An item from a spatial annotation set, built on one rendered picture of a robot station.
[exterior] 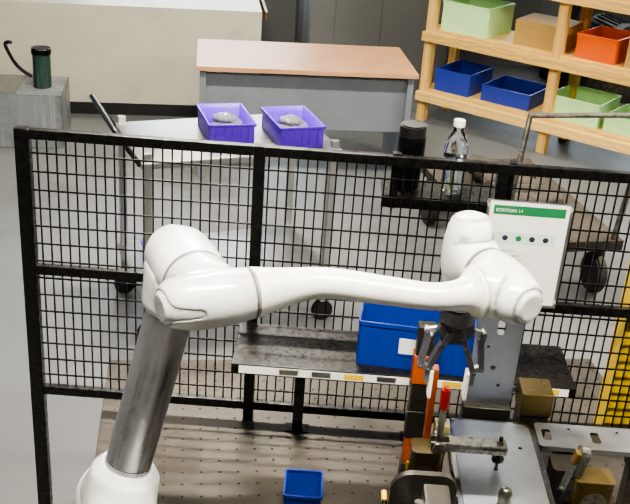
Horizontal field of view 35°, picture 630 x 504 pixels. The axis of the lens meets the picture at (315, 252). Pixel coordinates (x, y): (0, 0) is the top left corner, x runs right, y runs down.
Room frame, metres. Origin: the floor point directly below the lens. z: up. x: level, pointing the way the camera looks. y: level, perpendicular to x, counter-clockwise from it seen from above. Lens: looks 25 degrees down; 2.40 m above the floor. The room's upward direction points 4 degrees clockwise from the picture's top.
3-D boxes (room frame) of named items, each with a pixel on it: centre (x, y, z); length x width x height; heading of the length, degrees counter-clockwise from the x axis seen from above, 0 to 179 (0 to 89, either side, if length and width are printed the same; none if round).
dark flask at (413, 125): (2.51, -0.24, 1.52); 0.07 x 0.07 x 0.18
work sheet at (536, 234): (2.41, -0.55, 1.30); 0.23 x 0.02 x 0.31; 90
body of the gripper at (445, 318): (1.86, -0.31, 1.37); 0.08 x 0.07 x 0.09; 90
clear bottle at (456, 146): (2.51, -0.36, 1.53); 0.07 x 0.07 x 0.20
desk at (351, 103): (6.52, 0.17, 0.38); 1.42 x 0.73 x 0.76; 97
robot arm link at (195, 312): (1.64, 0.21, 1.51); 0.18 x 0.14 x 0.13; 114
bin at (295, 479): (2.03, -0.01, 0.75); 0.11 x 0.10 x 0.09; 0
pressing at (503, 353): (2.13, -0.47, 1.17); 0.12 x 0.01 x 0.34; 90
